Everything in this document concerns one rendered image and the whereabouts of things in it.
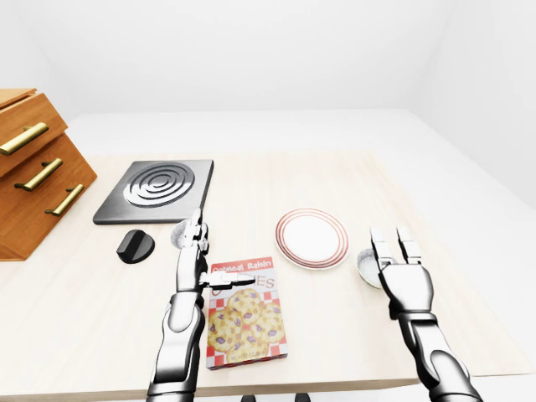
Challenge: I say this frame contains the brass drawer handle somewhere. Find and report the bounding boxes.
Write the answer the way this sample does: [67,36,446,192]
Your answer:
[0,121,50,157]
[44,183,86,218]
[13,157,64,193]

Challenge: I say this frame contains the patterned black bowl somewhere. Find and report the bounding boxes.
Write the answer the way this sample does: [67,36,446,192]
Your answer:
[169,218,194,250]
[356,247,384,291]

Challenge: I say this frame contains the round black stove knob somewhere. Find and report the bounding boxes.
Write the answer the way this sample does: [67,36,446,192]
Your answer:
[116,229,157,265]

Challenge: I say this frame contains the flat dark stove plate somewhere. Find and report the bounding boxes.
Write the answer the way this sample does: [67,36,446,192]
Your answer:
[92,159,215,226]

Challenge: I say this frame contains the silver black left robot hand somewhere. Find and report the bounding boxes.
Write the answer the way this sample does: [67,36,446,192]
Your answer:
[175,207,257,295]

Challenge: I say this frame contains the wooden drawer with brass handle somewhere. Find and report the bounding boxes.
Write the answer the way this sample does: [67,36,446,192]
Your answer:
[0,167,98,260]
[0,132,85,219]
[0,92,69,178]

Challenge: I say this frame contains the wooden cabinet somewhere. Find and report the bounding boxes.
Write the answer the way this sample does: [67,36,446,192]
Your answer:
[0,87,98,261]

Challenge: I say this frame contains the white plate with red rings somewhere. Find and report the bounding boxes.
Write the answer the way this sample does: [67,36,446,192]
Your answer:
[274,208,350,271]

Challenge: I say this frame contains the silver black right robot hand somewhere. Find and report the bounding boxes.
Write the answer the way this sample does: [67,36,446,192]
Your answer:
[368,225,437,322]

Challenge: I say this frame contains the oatmeal raisin cookie box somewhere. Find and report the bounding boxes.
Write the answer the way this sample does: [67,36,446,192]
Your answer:
[205,256,291,372]

